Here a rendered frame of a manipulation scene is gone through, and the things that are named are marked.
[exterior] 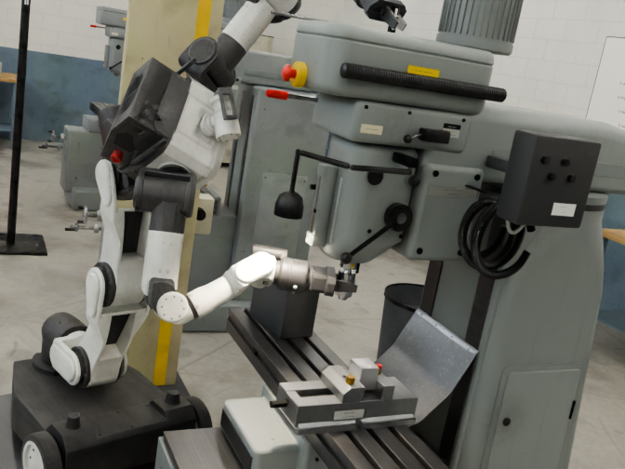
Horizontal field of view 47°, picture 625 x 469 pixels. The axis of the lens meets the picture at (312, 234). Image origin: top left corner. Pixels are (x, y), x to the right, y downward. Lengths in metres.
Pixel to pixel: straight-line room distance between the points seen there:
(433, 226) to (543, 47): 6.02
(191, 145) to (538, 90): 6.10
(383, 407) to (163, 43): 2.10
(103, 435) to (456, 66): 1.49
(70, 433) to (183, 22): 1.90
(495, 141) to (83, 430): 1.47
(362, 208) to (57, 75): 9.10
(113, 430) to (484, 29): 1.60
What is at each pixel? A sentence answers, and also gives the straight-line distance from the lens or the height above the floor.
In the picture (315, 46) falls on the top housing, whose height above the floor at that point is 1.83.
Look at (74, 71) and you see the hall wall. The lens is 10.71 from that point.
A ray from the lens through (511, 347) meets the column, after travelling 2.10.
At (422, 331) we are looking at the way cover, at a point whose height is 1.05.
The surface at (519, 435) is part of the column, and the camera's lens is 2.25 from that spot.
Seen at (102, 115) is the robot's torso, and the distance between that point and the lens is 2.34.
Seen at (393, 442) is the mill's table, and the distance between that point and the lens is 1.84.
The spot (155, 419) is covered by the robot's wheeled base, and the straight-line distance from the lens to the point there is 2.48.
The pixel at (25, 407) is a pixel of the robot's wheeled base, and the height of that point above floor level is 0.57.
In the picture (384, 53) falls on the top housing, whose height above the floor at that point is 1.84.
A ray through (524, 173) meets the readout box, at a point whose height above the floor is 1.63.
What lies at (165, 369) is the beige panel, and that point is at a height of 0.12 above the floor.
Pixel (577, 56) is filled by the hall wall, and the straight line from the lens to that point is 7.46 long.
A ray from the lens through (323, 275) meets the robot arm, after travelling 1.90.
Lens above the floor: 1.82
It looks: 14 degrees down
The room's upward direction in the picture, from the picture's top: 10 degrees clockwise
